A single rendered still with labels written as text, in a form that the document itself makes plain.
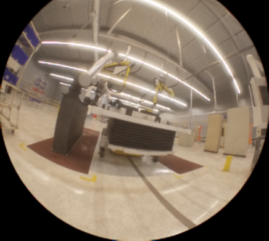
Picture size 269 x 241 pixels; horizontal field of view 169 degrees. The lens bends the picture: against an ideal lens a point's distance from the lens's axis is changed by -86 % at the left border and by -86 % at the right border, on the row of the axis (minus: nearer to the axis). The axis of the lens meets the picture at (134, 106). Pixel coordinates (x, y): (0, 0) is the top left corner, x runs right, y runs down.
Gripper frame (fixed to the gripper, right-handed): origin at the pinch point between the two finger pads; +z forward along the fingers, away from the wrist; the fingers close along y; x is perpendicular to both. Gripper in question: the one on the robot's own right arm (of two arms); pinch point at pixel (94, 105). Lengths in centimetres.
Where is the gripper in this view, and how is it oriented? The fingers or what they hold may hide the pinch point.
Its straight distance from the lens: 149.9
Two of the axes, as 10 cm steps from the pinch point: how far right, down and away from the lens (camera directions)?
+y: -8.9, -2.8, -3.5
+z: -2.1, 9.5, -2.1
